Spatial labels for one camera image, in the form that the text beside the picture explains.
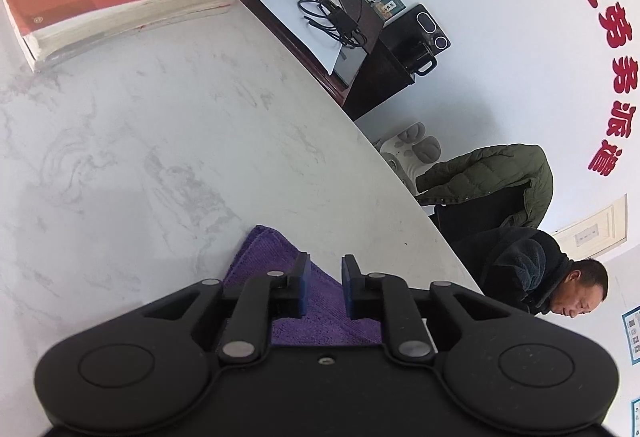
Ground purple towel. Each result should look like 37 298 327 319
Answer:
221 223 384 348

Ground grey plush slippers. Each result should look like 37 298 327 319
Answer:
375 122 442 178

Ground man in black jacket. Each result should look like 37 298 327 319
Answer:
451 227 608 318

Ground green puffer jacket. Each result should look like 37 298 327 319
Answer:
416 144 554 228

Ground black mug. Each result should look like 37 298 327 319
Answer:
399 40 437 76

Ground white paper sheet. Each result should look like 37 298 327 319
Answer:
259 0 342 74

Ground dark wooden desk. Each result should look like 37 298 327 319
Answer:
241 0 414 121

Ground black cable bundle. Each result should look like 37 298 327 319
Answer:
297 0 371 50

